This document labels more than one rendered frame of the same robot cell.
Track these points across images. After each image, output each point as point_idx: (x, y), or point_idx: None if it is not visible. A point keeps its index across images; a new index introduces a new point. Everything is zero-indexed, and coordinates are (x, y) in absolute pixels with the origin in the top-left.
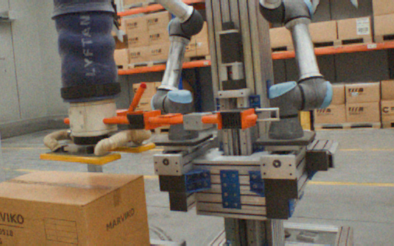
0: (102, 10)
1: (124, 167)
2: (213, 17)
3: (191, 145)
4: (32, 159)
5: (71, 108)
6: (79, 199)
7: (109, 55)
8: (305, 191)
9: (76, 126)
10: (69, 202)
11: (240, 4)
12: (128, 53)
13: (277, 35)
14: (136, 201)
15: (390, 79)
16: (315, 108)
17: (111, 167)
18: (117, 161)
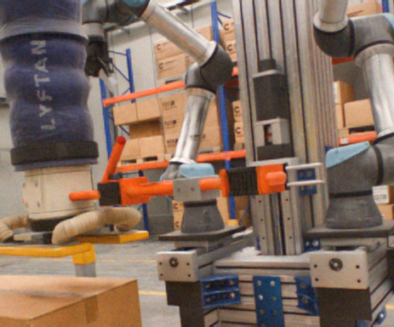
0: (64, 32)
1: (154, 283)
2: (247, 56)
3: (213, 240)
4: (42, 272)
5: (25, 180)
6: (30, 311)
7: (78, 101)
8: None
9: (31, 204)
10: (14, 315)
11: (285, 32)
12: (163, 140)
13: (362, 110)
14: (125, 317)
15: None
16: None
17: (138, 283)
18: (146, 275)
